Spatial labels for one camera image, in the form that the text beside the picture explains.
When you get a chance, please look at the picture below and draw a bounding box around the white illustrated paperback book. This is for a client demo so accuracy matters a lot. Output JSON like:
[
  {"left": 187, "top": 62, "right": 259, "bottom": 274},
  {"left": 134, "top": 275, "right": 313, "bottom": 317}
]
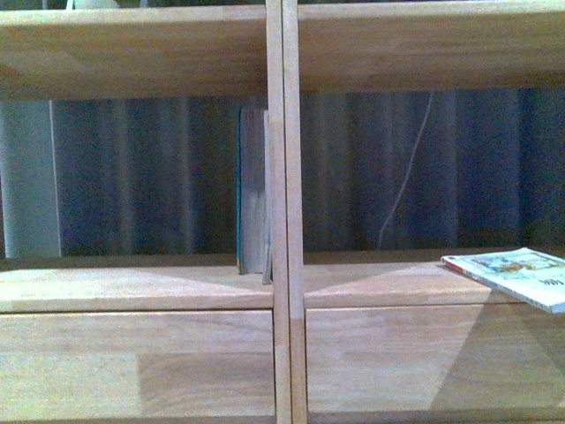
[{"left": 441, "top": 247, "right": 564, "bottom": 314}]

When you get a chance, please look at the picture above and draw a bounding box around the thin grey book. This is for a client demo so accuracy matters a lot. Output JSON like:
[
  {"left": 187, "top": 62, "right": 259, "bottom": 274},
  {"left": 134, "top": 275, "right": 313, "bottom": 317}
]
[{"left": 262, "top": 110, "right": 273, "bottom": 284}]

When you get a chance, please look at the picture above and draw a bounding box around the thick teal-covered book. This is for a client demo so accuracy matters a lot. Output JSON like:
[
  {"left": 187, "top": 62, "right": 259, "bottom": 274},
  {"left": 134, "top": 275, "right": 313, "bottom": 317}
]
[{"left": 237, "top": 109, "right": 267, "bottom": 275}]

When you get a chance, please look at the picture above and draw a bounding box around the light wooden bookshelf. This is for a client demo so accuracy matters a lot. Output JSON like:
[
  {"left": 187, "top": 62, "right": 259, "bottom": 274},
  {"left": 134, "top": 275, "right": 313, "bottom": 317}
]
[{"left": 1, "top": 1, "right": 564, "bottom": 423}]

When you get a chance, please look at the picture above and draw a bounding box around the dark blue curtain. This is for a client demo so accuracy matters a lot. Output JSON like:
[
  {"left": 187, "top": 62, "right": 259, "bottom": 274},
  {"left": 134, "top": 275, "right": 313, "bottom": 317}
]
[{"left": 52, "top": 88, "right": 564, "bottom": 255}]

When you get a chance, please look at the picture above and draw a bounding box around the white round lamp base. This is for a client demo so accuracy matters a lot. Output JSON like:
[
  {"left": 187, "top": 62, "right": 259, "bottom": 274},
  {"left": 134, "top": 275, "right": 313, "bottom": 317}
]
[{"left": 66, "top": 0, "right": 120, "bottom": 10}]

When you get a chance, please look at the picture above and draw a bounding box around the thin white cable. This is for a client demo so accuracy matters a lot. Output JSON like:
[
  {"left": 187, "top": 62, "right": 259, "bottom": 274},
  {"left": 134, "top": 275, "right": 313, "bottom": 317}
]
[{"left": 377, "top": 91, "right": 434, "bottom": 252}]

